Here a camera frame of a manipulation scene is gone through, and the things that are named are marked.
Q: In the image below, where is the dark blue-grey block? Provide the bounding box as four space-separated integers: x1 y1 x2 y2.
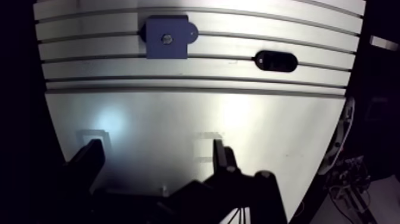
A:
139 14 200 60

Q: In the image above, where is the black oval holder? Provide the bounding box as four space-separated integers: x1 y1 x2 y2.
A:
253 50 299 74

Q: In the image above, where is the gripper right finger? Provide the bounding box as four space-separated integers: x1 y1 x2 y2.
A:
170 139 289 224

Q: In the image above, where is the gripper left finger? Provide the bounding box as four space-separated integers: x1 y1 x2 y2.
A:
62 139 106 224

